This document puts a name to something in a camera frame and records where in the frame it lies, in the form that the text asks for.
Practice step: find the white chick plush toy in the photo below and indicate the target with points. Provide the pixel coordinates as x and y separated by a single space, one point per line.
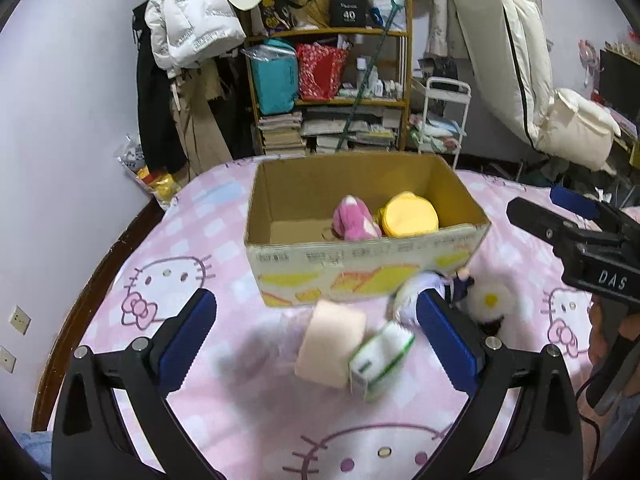
492 305

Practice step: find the pink desk fan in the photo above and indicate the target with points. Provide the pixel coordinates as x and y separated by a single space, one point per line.
589 52

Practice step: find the cream recliner chair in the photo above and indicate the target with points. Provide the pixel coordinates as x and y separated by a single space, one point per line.
495 35

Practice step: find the white trolley cart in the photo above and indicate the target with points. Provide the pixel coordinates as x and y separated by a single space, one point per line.
447 98

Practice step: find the row of toiletry bottles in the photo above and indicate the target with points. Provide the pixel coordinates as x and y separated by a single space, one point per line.
380 87

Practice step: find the printed cardboard box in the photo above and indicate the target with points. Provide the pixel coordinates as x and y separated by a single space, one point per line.
300 260

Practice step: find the beige trousers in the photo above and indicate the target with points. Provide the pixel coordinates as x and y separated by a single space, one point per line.
200 130

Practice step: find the green pole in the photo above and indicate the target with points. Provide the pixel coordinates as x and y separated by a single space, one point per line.
367 75

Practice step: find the person's right hand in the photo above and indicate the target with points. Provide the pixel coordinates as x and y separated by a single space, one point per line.
596 335

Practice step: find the pink cat print blanket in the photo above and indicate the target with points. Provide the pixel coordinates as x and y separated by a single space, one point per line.
225 410

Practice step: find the white wall socket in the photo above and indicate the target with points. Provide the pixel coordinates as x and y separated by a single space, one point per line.
20 319
6 359

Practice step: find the stack of old books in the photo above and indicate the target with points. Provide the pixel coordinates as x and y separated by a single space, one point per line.
280 135

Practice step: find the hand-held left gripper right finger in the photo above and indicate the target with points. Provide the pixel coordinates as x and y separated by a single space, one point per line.
445 340

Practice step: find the green white tissue pack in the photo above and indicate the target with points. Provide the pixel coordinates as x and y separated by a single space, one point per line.
377 360

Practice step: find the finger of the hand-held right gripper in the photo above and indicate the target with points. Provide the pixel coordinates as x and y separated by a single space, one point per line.
535 222
570 200

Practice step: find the purple plush doll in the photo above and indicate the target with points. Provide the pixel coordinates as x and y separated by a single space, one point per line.
460 287

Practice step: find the teal bag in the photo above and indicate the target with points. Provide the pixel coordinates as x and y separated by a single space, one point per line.
272 85

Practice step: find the wooden shelf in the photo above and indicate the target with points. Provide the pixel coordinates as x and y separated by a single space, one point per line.
350 33

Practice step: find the pink plush toy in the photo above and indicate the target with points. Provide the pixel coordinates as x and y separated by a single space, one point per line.
352 217

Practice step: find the white puffer jacket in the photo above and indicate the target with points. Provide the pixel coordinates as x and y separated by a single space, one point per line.
190 15

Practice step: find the dark wooden bed frame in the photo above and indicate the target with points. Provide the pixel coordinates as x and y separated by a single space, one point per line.
107 265

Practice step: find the floral curtain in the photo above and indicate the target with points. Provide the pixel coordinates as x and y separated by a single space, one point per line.
445 20

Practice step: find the red patterned bag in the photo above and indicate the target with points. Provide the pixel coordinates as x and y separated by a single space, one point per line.
320 75

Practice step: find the black box with white print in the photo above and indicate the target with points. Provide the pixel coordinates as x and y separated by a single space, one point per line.
348 10

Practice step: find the blue denim trouser leg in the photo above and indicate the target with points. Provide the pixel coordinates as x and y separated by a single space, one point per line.
35 455

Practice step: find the dark patterned tote bag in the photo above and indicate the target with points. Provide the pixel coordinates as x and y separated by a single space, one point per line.
280 10

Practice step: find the yellow round plush toy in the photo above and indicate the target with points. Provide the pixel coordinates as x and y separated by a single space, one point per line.
407 215

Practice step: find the black monitor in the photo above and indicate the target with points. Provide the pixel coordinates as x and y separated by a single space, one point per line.
620 85

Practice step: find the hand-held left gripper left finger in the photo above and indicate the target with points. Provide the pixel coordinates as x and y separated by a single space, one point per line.
187 340

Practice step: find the peach roll cushion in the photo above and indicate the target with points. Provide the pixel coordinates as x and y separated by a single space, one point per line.
327 345

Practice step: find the black coat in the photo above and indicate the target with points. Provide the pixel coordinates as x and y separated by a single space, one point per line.
152 110

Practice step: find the plastic bag with yellow toys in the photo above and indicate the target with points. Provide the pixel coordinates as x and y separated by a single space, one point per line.
150 180

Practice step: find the white round plush toy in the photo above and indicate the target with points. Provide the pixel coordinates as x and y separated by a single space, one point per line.
407 292

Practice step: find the pile of papers and magazines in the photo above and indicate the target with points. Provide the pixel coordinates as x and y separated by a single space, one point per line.
350 132

